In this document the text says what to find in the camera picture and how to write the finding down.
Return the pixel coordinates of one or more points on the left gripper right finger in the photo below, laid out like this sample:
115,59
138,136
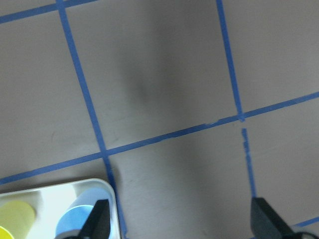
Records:
265,223

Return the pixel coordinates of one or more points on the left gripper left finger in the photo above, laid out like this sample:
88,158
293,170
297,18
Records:
97,225

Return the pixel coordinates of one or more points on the pale blue cup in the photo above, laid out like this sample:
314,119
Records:
76,215

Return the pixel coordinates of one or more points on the yellow cup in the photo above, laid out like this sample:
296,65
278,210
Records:
16,220

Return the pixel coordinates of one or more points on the cream plastic tray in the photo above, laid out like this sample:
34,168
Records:
51,202

